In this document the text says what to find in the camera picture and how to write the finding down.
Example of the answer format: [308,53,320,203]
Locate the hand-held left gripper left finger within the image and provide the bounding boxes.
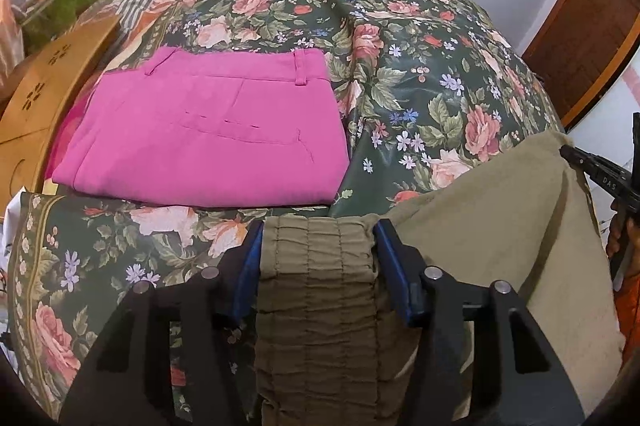
[58,221,265,426]

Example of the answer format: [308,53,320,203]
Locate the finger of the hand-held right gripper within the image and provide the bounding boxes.
[559,145,632,197]

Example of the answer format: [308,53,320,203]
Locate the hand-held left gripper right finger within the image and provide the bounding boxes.
[372,219,587,426]

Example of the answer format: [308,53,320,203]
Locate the olive green pants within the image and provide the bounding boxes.
[252,129,627,426]

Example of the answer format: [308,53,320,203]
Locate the folded pink pants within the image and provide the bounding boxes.
[51,46,351,209]

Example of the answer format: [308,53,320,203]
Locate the person's right hand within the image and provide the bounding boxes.
[605,201,632,259]

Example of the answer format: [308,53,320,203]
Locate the wooden door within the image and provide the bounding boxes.
[520,0,640,129]

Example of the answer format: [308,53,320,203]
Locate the floral bed sheet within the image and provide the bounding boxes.
[7,0,566,422]

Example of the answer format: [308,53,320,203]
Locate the wooden headboard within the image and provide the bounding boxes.
[0,11,123,217]

